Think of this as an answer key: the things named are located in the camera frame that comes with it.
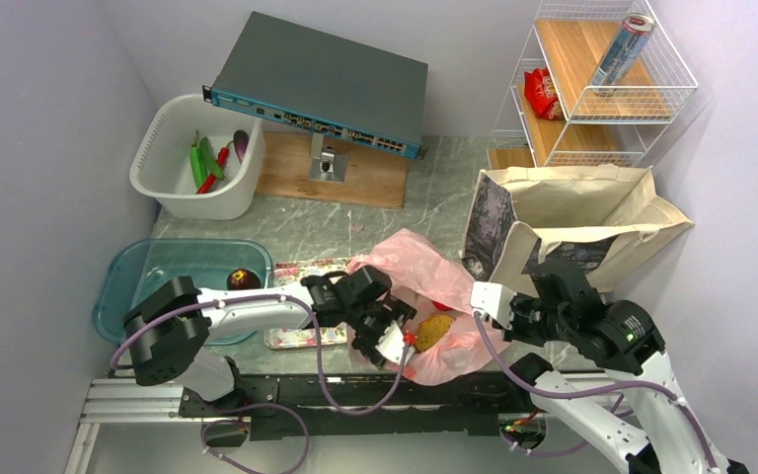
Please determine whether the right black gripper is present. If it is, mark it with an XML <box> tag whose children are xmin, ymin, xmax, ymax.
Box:
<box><xmin>491</xmin><ymin>288</ymin><xmax>572</xmax><ymax>346</ymax></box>

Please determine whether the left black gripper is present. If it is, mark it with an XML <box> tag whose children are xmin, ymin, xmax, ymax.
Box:
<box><xmin>345</xmin><ymin>294</ymin><xmax>417</xmax><ymax>368</ymax></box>

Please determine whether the pink plastic grocery bag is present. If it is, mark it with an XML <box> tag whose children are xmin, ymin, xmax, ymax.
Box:
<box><xmin>346</xmin><ymin>229</ymin><xmax>493</xmax><ymax>386</ymax></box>

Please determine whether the brown bread slice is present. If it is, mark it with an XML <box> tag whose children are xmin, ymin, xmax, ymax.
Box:
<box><xmin>415</xmin><ymin>312</ymin><xmax>455</xmax><ymax>353</ymax></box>

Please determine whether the dark red apple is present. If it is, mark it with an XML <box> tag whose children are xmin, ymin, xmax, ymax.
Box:
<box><xmin>226</xmin><ymin>269</ymin><xmax>263</xmax><ymax>291</ymax></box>

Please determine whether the red pepper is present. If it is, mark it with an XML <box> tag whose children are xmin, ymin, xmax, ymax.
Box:
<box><xmin>196</xmin><ymin>142</ymin><xmax>232</xmax><ymax>195</ymax></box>

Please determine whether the green cucumber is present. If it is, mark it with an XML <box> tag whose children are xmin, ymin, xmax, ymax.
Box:
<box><xmin>198</xmin><ymin>136</ymin><xmax>225</xmax><ymax>180</ymax></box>

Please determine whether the purple eggplant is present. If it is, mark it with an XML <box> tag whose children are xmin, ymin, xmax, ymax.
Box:
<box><xmin>232</xmin><ymin>129</ymin><xmax>250</xmax><ymax>164</ymax></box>

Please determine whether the green pepper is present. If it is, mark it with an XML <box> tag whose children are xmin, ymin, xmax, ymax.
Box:
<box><xmin>189</xmin><ymin>131</ymin><xmax>207</xmax><ymax>189</ymax></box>

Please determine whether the red tomato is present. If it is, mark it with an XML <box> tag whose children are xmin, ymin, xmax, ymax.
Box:
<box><xmin>432</xmin><ymin>301</ymin><xmax>453</xmax><ymax>311</ymax></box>

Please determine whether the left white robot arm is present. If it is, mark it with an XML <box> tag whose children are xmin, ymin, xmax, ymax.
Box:
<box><xmin>111</xmin><ymin>266</ymin><xmax>416</xmax><ymax>415</ymax></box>

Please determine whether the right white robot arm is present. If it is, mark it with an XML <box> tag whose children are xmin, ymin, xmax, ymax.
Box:
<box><xmin>471</xmin><ymin>260</ymin><xmax>748</xmax><ymax>473</ymax></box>

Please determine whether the floral rectangular tray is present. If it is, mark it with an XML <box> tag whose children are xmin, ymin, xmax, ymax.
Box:
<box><xmin>263</xmin><ymin>258</ymin><xmax>349</xmax><ymax>351</ymax></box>

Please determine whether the beige canvas tote bag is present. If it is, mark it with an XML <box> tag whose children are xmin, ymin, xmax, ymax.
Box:
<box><xmin>461</xmin><ymin>165</ymin><xmax>694</xmax><ymax>294</ymax></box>

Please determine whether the wooden board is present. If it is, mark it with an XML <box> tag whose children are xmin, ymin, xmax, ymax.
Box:
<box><xmin>256</xmin><ymin>132</ymin><xmax>409</xmax><ymax>209</ymax></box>

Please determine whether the metal stand base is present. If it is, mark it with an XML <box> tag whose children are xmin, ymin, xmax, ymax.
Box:
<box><xmin>309</xmin><ymin>132</ymin><xmax>348</xmax><ymax>183</ymax></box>

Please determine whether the teal transparent plastic bin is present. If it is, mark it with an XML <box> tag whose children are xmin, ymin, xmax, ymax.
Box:
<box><xmin>92</xmin><ymin>238</ymin><xmax>273</xmax><ymax>344</ymax></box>

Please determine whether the red snack packet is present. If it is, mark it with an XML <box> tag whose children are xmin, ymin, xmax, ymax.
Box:
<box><xmin>523</xmin><ymin>68</ymin><xmax>564</xmax><ymax>120</ymax></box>

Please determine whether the white plastic basin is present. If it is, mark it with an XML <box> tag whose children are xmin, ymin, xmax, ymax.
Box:
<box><xmin>129</xmin><ymin>95</ymin><xmax>265</xmax><ymax>220</ymax></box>

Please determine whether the blue drink can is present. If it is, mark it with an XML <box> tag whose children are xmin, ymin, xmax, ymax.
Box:
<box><xmin>590</xmin><ymin>13</ymin><xmax>655</xmax><ymax>97</ymax></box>

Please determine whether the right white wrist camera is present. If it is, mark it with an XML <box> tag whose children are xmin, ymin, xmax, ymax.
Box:
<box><xmin>470</xmin><ymin>281</ymin><xmax>517</xmax><ymax>330</ymax></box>

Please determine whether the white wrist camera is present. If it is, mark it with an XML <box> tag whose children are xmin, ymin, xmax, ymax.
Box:
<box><xmin>470</xmin><ymin>281</ymin><xmax>517</xmax><ymax>330</ymax></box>
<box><xmin>375</xmin><ymin>322</ymin><xmax>412</xmax><ymax>367</ymax></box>

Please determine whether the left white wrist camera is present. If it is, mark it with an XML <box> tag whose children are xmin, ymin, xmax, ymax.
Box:
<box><xmin>375</xmin><ymin>322</ymin><xmax>412</xmax><ymax>367</ymax></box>

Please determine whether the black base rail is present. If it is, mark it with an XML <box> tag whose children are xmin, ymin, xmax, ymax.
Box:
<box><xmin>179</xmin><ymin>371</ymin><xmax>609</xmax><ymax>440</ymax></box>

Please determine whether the teal network switch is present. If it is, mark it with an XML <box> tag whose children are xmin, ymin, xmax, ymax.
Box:
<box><xmin>202</xmin><ymin>12</ymin><xmax>428</xmax><ymax>159</ymax></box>

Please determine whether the white wire shelf rack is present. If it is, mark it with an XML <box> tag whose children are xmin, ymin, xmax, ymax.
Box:
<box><xmin>487</xmin><ymin>1</ymin><xmax>698</xmax><ymax>169</ymax></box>

